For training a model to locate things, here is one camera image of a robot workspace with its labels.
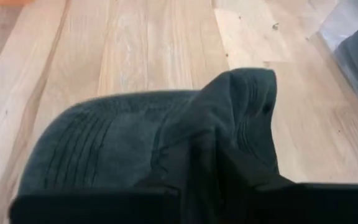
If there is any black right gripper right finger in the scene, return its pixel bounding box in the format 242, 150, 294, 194
252, 182, 358, 224

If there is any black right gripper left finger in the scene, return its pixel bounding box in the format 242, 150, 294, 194
9, 187, 182, 224

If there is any clear plastic bin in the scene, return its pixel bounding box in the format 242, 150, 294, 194
318, 0, 358, 125

